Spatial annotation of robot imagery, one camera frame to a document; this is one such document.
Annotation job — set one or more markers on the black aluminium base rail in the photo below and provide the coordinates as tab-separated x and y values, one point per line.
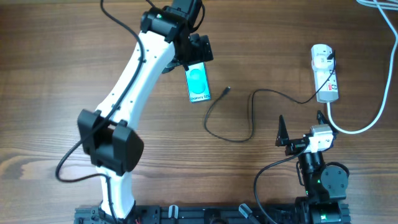
279	213

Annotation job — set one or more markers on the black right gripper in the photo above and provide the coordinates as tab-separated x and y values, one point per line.
295	145

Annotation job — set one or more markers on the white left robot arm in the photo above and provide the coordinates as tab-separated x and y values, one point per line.
168	38

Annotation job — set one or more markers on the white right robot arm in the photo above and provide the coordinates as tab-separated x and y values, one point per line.
325	183

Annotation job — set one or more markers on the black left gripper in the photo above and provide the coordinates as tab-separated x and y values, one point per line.
201	49

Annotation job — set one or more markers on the blue screen smartphone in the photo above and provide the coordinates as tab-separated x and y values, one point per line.
197	83

